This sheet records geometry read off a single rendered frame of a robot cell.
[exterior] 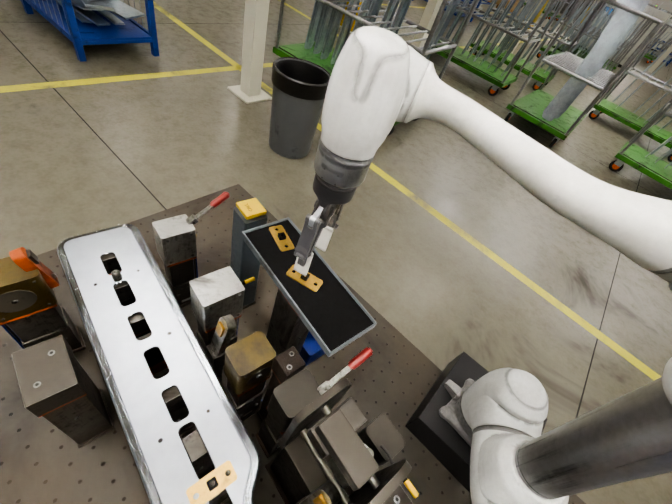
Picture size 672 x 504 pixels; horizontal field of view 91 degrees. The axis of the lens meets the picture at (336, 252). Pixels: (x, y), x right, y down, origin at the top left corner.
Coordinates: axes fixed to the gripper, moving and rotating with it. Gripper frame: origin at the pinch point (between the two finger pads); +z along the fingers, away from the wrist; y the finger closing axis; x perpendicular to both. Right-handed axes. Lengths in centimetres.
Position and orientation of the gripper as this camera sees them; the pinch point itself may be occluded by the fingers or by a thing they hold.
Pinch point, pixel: (312, 251)
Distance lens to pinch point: 70.5
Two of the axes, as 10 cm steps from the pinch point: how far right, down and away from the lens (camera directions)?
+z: -2.6, 6.5, 7.2
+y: -4.3, 5.9, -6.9
